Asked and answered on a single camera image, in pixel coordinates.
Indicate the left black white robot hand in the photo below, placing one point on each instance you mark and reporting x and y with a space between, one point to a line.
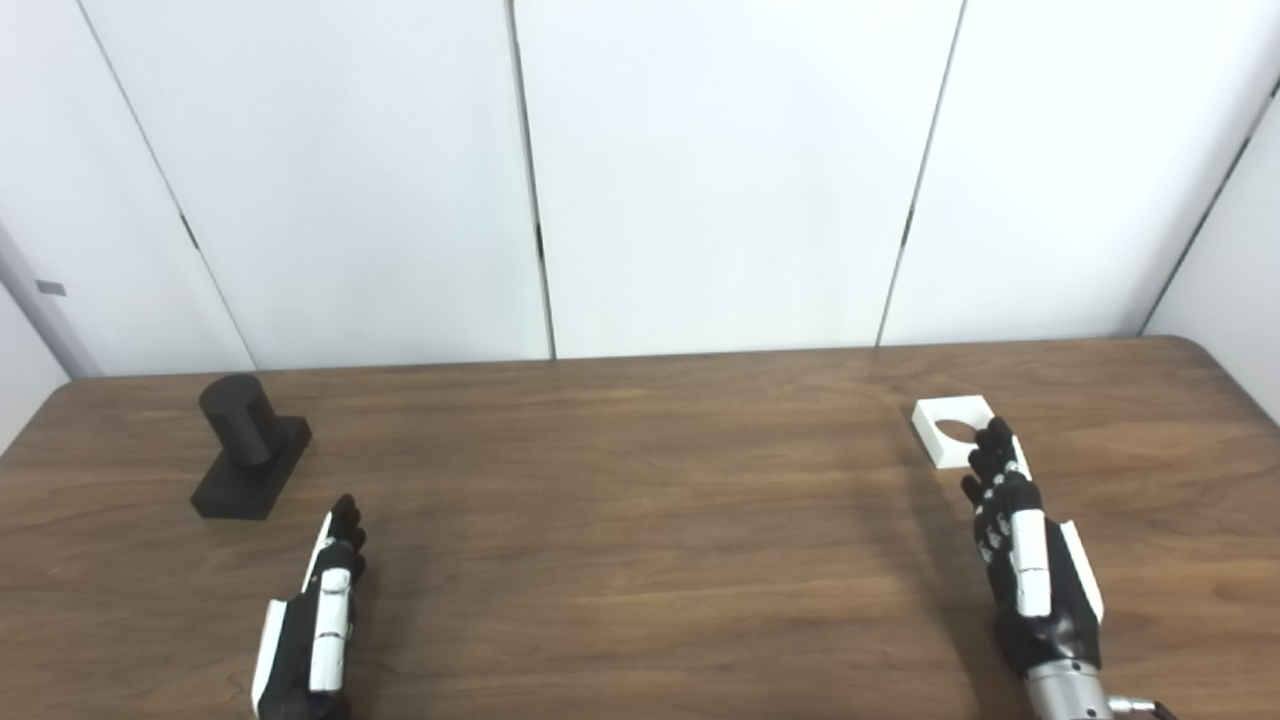
300 650

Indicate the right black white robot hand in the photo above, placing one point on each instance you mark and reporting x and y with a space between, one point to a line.
1055 610

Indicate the white square piece with hole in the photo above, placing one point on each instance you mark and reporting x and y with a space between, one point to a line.
935 418

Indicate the black peg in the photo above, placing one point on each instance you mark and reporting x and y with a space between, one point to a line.
240 420

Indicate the grey wall corner post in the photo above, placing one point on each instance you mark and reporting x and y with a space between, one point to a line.
40 310

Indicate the small grey wall label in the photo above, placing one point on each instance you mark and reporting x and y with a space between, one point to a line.
50 288

